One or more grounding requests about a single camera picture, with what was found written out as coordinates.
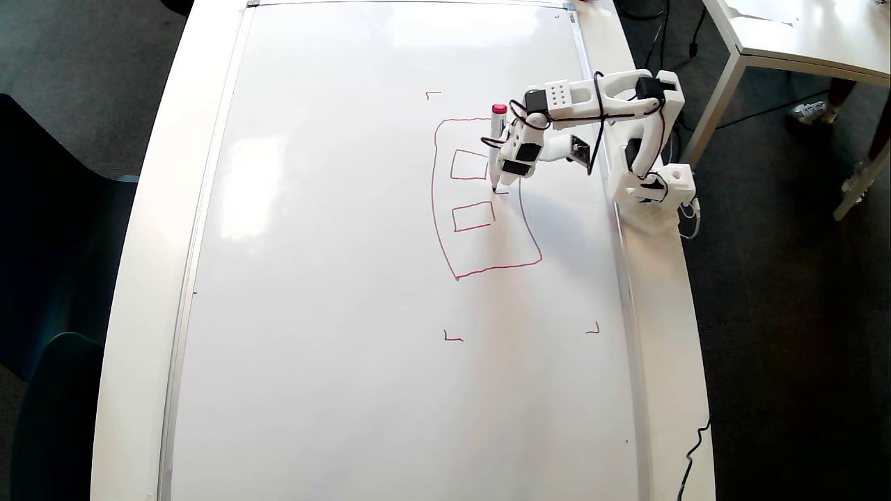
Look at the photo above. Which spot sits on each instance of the person lower leg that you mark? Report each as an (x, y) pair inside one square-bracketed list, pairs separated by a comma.
[(880, 142), (841, 90)]

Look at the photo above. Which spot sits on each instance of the dark teal chair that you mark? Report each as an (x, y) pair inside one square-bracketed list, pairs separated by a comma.
[(56, 431)]

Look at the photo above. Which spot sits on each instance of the wrist camera on white mount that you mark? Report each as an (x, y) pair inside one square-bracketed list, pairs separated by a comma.
[(578, 148)]

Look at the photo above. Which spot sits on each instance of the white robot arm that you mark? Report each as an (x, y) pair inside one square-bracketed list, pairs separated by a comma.
[(567, 94)]

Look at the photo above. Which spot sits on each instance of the red whiteboard marker pen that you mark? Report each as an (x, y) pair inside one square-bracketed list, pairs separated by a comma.
[(498, 125)]

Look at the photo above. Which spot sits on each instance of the black round object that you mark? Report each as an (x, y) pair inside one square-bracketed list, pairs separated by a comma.
[(177, 5)]

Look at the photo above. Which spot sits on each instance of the white sneaker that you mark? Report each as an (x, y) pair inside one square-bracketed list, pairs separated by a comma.
[(809, 111), (856, 179)]

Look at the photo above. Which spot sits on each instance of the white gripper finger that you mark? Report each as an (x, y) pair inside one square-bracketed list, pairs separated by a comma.
[(508, 154), (509, 180)]

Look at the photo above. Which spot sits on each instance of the dark navy chair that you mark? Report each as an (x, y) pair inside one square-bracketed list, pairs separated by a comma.
[(56, 243)]

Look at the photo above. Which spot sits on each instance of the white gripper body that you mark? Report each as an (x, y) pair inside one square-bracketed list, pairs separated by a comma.
[(514, 168)]

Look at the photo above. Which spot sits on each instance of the white side table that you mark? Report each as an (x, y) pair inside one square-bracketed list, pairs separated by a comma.
[(821, 35)]

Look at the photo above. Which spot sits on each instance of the white whiteboard with aluminium frame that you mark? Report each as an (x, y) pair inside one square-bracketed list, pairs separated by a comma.
[(348, 313)]

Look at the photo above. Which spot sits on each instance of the white paper sheet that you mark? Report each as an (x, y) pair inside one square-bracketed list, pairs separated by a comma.
[(759, 10)]

